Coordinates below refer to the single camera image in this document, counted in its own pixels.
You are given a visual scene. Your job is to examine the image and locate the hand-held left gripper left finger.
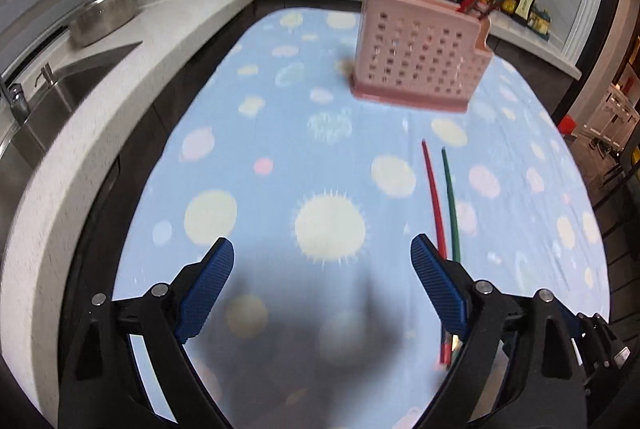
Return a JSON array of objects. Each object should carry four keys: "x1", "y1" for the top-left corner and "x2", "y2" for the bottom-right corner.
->
[{"x1": 57, "y1": 238, "x2": 235, "y2": 429}]

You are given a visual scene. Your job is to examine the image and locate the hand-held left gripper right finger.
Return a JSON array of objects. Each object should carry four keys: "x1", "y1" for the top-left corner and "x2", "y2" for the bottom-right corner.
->
[{"x1": 411, "y1": 234, "x2": 587, "y2": 429}]

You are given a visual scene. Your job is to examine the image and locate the green chopstick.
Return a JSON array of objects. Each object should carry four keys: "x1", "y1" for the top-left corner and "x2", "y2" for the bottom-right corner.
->
[{"x1": 440, "y1": 148, "x2": 464, "y2": 355}]

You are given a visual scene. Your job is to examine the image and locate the pink utensil holder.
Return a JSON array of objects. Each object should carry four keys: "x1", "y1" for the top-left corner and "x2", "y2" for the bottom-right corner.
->
[{"x1": 349, "y1": 0, "x2": 494, "y2": 112}]

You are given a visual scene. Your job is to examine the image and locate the brown chopstick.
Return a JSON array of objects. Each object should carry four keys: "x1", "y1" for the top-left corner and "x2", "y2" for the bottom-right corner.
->
[{"x1": 477, "y1": 0, "x2": 519, "y2": 18}]

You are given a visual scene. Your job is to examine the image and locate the blue printed tablecloth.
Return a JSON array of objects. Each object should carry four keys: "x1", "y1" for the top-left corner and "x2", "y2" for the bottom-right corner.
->
[{"x1": 107, "y1": 6, "x2": 613, "y2": 429}]

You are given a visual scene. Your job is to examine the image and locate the white cabinet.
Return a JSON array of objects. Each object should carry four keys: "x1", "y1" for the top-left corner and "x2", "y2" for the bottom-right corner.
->
[{"x1": 579, "y1": 78, "x2": 640, "y2": 150}]

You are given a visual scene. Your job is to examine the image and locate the steel sink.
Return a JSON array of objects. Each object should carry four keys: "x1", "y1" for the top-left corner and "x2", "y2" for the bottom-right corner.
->
[{"x1": 0, "y1": 41, "x2": 144, "y2": 172}]

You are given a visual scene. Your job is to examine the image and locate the chrome faucet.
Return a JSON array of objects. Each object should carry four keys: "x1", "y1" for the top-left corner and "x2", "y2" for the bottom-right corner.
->
[{"x1": 0, "y1": 75, "x2": 31, "y2": 126}]

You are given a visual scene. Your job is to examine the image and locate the teal condiment jar set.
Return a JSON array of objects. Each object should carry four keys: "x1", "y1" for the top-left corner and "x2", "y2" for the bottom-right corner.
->
[{"x1": 529, "y1": 6, "x2": 551, "y2": 36}]

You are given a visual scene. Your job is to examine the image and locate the steel pot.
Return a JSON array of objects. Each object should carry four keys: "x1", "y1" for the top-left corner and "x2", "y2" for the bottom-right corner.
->
[{"x1": 67, "y1": 0, "x2": 141, "y2": 48}]

